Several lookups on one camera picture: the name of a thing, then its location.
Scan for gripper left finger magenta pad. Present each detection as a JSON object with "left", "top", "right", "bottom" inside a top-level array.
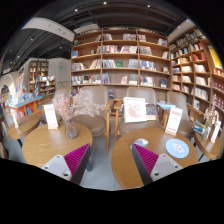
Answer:
[{"left": 41, "top": 143, "right": 92, "bottom": 186}]

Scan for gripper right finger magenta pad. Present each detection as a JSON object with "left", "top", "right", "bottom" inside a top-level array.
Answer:
[{"left": 131, "top": 143, "right": 184, "bottom": 186}]

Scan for grey computer mouse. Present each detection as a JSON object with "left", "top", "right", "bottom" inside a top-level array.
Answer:
[{"left": 134, "top": 138, "right": 148, "bottom": 147}]

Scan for round light blue mouse pad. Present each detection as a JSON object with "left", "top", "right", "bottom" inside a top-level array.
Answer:
[{"left": 165, "top": 139, "right": 189, "bottom": 159}]

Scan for round wooden centre table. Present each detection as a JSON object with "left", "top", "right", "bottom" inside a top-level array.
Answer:
[{"left": 111, "top": 128, "right": 198, "bottom": 189}]

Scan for round wooden left table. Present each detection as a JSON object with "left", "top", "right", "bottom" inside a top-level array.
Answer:
[{"left": 22, "top": 121, "right": 93, "bottom": 168}]

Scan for white sign stand centre table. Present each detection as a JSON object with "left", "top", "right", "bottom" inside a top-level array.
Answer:
[{"left": 165, "top": 107, "right": 183, "bottom": 136}]

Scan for white sign stand table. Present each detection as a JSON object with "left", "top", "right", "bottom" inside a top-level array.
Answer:
[
  {"left": 165, "top": 107, "right": 183, "bottom": 136},
  {"left": 44, "top": 104, "right": 58, "bottom": 129},
  {"left": 211, "top": 120, "right": 221, "bottom": 143}
]

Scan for beige armchair left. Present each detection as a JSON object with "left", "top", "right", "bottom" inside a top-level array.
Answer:
[{"left": 74, "top": 86, "right": 112, "bottom": 152}]

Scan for beige armchair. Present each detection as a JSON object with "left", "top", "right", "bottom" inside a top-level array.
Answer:
[
  {"left": 114, "top": 87, "right": 162, "bottom": 141},
  {"left": 74, "top": 86, "right": 112, "bottom": 152},
  {"left": 165, "top": 91, "right": 194, "bottom": 139}
]

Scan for framed red floral picture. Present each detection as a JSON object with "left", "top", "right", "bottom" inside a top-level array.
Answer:
[{"left": 123, "top": 97, "right": 146, "bottom": 123}]

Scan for beige armchair right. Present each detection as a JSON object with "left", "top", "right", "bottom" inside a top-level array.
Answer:
[{"left": 165, "top": 91, "right": 194, "bottom": 139}]

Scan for glass vase dried pink flowers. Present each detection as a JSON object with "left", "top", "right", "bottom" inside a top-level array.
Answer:
[{"left": 53, "top": 89, "right": 99, "bottom": 139}]

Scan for white sign stand left table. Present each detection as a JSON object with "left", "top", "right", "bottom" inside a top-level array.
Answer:
[{"left": 44, "top": 104, "right": 58, "bottom": 129}]

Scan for stack of books on chair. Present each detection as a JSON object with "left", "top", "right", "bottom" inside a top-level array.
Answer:
[{"left": 193, "top": 121, "right": 206, "bottom": 135}]

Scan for small round wooden far-left table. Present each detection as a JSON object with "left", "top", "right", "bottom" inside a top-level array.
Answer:
[{"left": 8, "top": 115, "right": 40, "bottom": 145}]

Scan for beige armchair middle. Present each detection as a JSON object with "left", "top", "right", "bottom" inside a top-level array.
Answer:
[{"left": 114, "top": 87, "right": 162, "bottom": 141}]

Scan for round wooden right table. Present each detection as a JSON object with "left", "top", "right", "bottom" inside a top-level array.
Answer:
[{"left": 194, "top": 132, "right": 224, "bottom": 159}]

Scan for white sign stand right table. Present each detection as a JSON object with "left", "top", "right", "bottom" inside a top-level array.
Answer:
[{"left": 211, "top": 120, "right": 221, "bottom": 143}]

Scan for glass vase dried white flowers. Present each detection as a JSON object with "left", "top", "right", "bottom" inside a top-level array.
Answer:
[{"left": 203, "top": 95, "right": 219, "bottom": 140}]

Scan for distant wooden bookshelf left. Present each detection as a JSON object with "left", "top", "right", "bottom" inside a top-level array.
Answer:
[{"left": 28, "top": 60, "right": 56, "bottom": 97}]

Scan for large wooden bookshelf centre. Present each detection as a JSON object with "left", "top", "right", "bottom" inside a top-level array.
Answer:
[{"left": 71, "top": 27, "right": 171, "bottom": 100}]

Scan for wooden bookshelf right wall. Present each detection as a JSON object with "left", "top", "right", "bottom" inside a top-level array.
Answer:
[{"left": 170, "top": 27, "right": 224, "bottom": 124}]

